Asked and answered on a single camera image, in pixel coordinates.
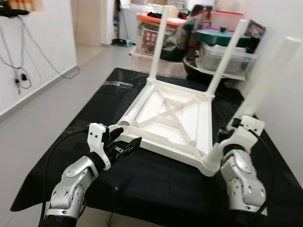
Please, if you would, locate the red printed cardboard box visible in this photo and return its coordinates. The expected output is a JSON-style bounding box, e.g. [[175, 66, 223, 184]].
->
[[141, 28, 159, 53]]

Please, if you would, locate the black wok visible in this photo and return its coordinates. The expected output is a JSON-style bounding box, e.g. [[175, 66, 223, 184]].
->
[[182, 53, 247, 81]]

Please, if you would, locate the beige cloth-covered bench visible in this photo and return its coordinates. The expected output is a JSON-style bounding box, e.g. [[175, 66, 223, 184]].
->
[[130, 50, 185, 76]]

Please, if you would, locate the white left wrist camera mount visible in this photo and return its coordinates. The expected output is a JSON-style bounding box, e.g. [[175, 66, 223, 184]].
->
[[88, 123, 113, 171]]

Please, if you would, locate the white plastic table leg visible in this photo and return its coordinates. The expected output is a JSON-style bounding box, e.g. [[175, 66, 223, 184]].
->
[[205, 37, 302, 166], [207, 19, 249, 97], [149, 6, 170, 82], [115, 87, 152, 128]]

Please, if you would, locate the black router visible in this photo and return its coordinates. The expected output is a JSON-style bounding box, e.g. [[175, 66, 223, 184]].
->
[[0, 0, 31, 18]]

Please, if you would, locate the clear storage bin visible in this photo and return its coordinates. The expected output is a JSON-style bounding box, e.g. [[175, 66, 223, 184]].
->
[[138, 19, 183, 55]]

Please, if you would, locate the black bag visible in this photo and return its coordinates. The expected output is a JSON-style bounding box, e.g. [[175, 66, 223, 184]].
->
[[161, 14, 204, 62]]

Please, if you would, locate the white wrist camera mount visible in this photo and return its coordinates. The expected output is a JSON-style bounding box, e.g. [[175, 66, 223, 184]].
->
[[220, 115, 266, 154], [88, 123, 113, 171]]

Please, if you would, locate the white plastic table top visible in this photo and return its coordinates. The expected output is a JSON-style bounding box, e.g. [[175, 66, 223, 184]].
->
[[110, 76, 227, 176]]

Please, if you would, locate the orange bin lid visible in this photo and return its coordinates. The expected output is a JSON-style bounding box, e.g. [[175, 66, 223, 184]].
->
[[137, 12, 187, 26]]

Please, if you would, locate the black table cloth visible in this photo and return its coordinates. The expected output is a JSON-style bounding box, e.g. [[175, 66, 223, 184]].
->
[[9, 67, 303, 227]]

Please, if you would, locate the mop with black head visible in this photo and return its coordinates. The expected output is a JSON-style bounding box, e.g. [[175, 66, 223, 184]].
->
[[111, 0, 133, 47]]

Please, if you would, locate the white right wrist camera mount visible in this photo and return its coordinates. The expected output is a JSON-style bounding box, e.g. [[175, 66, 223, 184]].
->
[[220, 115, 266, 154]]

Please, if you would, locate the dark picture frame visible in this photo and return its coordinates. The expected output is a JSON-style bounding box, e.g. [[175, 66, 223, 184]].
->
[[246, 19, 267, 52]]

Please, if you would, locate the clear plastic container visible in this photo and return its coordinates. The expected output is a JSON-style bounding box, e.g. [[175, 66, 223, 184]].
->
[[196, 43, 258, 79]]

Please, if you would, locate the black wall cable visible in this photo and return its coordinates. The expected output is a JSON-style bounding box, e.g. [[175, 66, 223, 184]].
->
[[0, 17, 81, 93]]

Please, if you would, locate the pink box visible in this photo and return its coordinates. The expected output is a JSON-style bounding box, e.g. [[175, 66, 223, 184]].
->
[[211, 9, 244, 30]]

